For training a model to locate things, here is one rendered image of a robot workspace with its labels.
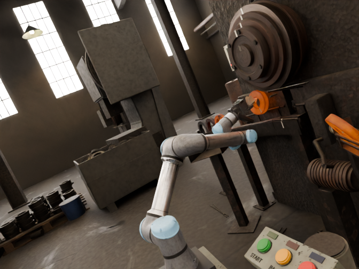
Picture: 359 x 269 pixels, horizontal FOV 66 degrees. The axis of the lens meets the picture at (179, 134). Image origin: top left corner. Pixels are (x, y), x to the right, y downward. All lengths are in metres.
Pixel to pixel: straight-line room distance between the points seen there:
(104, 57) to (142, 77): 0.57
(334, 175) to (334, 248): 0.48
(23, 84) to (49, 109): 1.22
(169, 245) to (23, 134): 10.36
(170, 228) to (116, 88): 2.89
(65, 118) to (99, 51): 7.48
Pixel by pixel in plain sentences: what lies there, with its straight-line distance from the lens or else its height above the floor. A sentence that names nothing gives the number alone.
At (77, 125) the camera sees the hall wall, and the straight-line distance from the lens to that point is 11.24.
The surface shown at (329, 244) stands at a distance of 0.94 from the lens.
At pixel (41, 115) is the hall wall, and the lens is 11.31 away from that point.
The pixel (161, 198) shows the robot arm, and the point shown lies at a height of 0.64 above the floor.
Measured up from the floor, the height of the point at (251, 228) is 0.01.
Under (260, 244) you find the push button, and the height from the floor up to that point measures 0.61.
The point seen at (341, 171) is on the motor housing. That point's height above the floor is 0.52.
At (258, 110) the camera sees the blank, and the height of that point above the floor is 0.77.
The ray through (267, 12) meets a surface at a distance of 1.48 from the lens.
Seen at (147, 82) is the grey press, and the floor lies 1.36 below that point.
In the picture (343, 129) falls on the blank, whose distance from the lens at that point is 1.13.
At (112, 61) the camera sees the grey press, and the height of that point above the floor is 1.79.
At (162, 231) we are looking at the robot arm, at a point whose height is 0.57.
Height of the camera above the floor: 1.08
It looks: 8 degrees down
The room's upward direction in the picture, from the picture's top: 23 degrees counter-clockwise
